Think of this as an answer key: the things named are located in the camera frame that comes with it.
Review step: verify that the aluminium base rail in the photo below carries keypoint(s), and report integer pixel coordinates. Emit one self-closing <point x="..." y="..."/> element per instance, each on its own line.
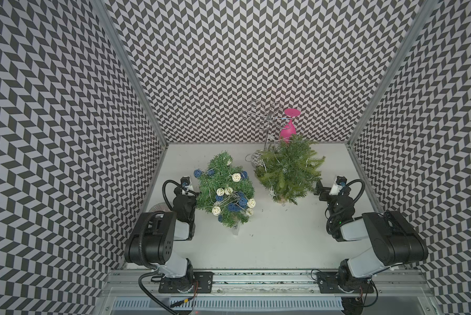
<point x="294" y="291"/>

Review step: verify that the pink hourglass ornament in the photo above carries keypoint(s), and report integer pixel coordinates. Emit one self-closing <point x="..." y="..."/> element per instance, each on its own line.
<point x="289" y="129"/>

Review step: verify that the pink glass bowl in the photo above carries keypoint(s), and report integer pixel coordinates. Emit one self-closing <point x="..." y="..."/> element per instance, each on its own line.
<point x="158" y="206"/>

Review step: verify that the light green fern tree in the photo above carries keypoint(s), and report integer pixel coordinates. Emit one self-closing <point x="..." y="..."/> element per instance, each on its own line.
<point x="290" y="169"/>

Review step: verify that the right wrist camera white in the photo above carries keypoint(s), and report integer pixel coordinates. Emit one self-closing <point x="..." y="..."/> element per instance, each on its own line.
<point x="339" y="184"/>

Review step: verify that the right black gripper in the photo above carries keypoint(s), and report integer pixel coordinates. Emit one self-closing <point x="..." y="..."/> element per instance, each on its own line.
<point x="324" y="190"/>

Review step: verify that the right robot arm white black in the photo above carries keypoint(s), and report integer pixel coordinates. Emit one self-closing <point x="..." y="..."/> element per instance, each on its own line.
<point x="394" y="241"/>

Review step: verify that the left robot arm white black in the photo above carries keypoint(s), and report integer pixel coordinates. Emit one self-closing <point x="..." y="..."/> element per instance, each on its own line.
<point x="150" y="244"/>

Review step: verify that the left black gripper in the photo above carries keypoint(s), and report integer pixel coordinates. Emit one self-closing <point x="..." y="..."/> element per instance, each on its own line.
<point x="177" y="192"/>

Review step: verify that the clear battery box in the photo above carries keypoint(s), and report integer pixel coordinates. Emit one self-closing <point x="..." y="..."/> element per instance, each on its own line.
<point x="235" y="229"/>

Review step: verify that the dark green christmas tree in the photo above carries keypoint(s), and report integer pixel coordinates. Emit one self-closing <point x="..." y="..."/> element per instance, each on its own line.
<point x="225" y="189"/>

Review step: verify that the chrome jewelry stand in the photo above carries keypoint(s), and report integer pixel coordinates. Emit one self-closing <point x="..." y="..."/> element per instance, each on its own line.
<point x="267" y="117"/>

